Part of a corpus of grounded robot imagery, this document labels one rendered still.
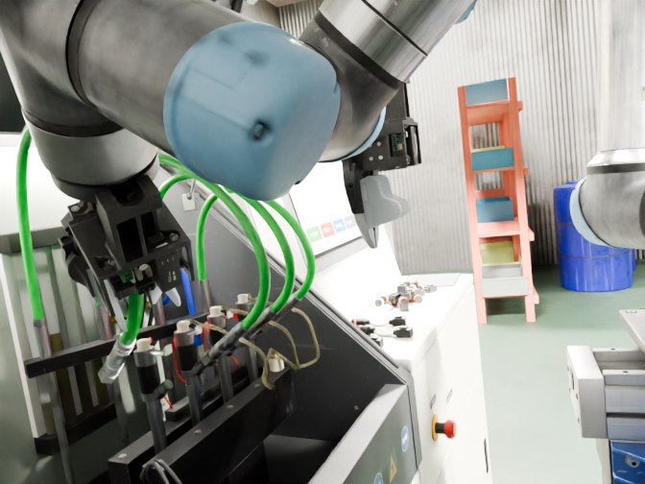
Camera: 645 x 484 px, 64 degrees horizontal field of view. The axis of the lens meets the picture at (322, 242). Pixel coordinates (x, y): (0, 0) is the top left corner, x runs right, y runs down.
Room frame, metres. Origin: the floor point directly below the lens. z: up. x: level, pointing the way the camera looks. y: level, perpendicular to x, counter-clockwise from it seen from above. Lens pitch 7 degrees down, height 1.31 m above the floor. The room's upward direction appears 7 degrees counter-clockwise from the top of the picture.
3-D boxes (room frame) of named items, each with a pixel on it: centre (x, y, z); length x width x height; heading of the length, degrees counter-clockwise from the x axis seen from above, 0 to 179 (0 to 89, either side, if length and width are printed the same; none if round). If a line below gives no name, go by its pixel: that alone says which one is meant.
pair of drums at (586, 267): (5.08, -2.71, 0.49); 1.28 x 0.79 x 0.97; 160
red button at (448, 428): (0.96, -0.19, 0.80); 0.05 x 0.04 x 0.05; 154
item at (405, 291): (1.28, -0.19, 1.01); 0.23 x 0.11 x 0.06; 154
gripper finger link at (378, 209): (0.63, -0.07, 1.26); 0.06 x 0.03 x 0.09; 64
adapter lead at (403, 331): (1.03, -0.10, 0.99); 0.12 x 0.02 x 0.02; 61
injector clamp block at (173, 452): (0.78, 0.20, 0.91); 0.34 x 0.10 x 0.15; 154
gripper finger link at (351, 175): (0.64, -0.05, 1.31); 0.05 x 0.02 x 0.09; 154
